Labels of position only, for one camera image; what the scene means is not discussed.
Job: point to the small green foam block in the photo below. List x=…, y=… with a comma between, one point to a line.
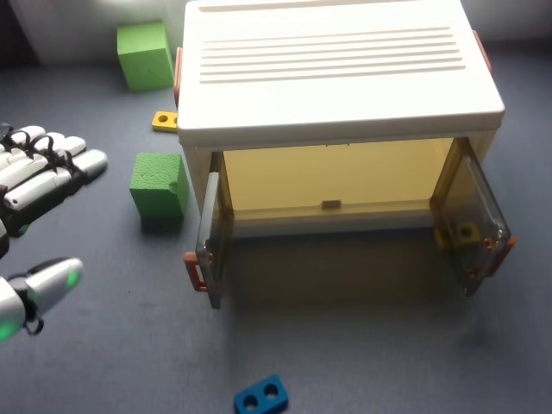
x=157, y=185

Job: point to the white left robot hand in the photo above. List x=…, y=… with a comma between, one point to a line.
x=43, y=172

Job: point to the yellow block with hole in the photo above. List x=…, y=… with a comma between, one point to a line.
x=468, y=233
x=165, y=122

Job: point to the grey table cloth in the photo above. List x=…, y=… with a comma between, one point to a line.
x=108, y=366

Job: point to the large green foam block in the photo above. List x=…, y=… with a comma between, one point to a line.
x=144, y=56

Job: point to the blue two-hole block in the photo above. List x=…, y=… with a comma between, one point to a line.
x=259, y=394

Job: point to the white toy cabinet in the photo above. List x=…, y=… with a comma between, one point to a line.
x=328, y=73

